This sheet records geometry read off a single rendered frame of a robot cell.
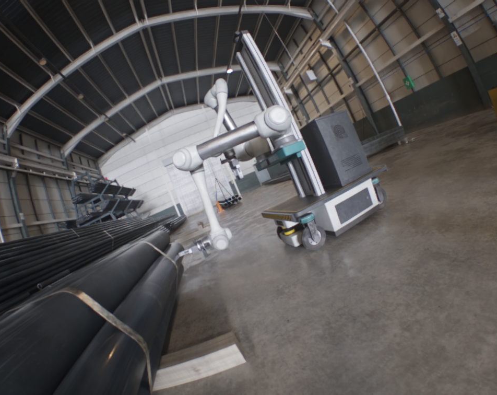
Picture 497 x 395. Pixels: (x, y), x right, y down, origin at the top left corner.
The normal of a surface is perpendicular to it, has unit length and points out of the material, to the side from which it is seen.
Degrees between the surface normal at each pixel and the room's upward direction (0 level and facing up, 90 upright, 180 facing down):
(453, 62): 90
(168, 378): 90
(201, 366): 90
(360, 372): 0
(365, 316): 0
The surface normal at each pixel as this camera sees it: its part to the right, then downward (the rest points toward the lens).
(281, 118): -0.08, 0.03
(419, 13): -0.90, 0.39
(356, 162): 0.23, -0.04
